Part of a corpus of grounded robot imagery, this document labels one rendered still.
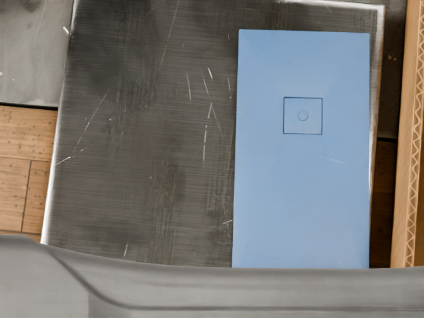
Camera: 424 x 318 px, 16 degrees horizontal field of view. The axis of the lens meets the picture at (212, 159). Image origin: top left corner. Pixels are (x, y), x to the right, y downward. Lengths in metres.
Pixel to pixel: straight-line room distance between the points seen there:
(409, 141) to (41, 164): 0.20
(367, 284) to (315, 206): 0.37
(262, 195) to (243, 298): 0.38
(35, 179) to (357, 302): 0.42
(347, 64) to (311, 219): 0.09
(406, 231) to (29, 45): 0.24
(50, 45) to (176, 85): 0.08
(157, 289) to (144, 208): 0.39
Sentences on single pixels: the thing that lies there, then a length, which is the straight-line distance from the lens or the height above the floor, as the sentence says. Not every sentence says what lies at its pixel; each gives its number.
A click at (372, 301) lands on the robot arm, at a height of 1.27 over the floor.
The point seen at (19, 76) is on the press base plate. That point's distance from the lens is 0.84.
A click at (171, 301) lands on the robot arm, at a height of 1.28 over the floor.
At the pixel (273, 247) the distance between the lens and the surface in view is 0.78.
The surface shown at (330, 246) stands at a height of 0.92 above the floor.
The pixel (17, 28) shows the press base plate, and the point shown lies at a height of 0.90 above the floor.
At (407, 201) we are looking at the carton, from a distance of 0.74.
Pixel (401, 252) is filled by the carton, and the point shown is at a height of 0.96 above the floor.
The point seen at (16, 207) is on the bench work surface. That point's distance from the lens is 0.81.
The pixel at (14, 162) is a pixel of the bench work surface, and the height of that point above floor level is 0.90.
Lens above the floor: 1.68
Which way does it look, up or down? 73 degrees down
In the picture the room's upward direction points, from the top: straight up
